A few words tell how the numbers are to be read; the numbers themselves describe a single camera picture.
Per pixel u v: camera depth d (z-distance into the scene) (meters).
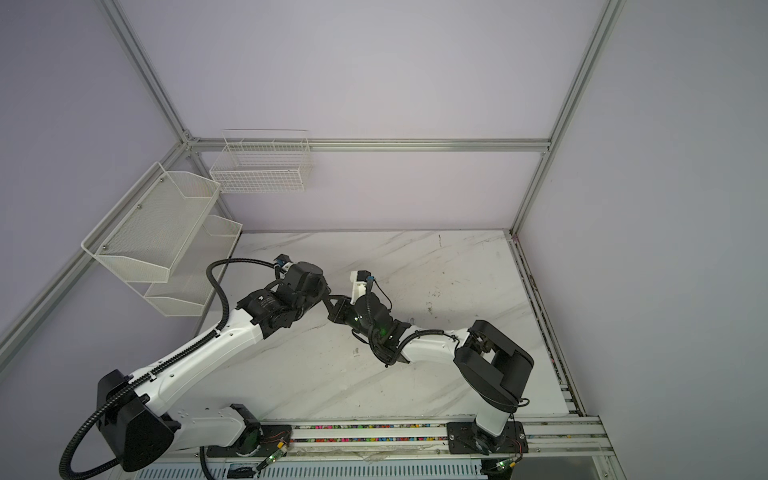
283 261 0.69
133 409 0.38
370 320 0.60
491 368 0.46
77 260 0.60
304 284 0.58
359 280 0.74
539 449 0.73
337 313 0.70
